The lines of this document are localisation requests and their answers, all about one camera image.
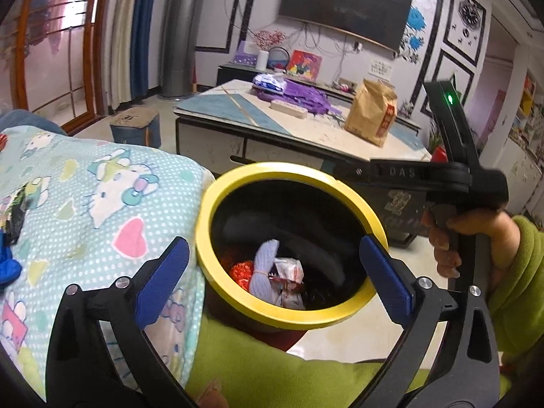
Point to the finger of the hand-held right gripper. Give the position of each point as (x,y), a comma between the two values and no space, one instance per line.
(395,172)

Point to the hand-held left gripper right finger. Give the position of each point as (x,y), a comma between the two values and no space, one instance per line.
(384,272)

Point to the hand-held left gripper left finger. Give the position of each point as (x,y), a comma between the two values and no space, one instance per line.
(163,282)

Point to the white plastic bag red print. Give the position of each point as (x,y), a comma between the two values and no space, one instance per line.
(289,270)

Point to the yellow rimmed black bin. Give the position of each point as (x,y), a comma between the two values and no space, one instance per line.
(297,171)

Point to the white foam fruit net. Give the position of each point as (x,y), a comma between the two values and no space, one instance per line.
(263,272)

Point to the blue plastic piece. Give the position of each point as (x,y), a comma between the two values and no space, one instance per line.
(8,263)

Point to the dark yellow snack wrapper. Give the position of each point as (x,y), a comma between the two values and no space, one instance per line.
(15,212)

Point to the person's right forearm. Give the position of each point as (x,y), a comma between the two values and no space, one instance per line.
(522,284)

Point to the person's right hand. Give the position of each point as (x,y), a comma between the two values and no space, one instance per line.
(476,226)

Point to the potted plant red pot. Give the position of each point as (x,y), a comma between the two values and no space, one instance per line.
(440,153)

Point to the brown paper bag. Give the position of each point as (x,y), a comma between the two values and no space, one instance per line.
(372,114)

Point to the purple backpack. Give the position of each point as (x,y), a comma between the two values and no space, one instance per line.
(306,97)

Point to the white power strip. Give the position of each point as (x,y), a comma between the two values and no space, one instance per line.
(289,108)

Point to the person's green clothing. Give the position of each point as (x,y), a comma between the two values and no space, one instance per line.
(263,369)

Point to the colourful painting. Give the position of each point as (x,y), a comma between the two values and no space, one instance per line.
(302,63)

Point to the blue white tissue pack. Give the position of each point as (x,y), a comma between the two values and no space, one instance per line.
(267,83)

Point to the small blue padded stool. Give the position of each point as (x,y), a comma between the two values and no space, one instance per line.
(134,125)

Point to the round framed ornament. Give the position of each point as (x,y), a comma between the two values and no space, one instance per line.
(279,58)

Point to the white vase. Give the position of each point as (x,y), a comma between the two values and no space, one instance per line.
(262,60)

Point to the red artificial flower branches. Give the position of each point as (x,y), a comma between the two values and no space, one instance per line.
(268,39)

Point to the blue white coffee table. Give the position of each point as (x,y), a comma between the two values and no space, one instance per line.
(221,102)

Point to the purple box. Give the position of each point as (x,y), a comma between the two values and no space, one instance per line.
(245,55)

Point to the dark television cabinet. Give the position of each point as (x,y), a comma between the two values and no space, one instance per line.
(229,74)

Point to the wooden framed glass sliding door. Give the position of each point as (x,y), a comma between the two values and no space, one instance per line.
(97,51)

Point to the dark blue curtain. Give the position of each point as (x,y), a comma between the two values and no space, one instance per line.
(148,29)

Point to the silver tower air conditioner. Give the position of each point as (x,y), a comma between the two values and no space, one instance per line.
(182,29)

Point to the beige curtain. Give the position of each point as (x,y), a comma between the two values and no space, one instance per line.
(125,29)

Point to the white paper wall notice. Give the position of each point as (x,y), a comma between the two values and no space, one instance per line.
(381,69)

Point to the black wall clock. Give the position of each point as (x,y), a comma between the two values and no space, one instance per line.
(471,12)

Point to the wall mounted black television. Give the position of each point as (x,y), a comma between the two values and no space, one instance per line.
(344,4)

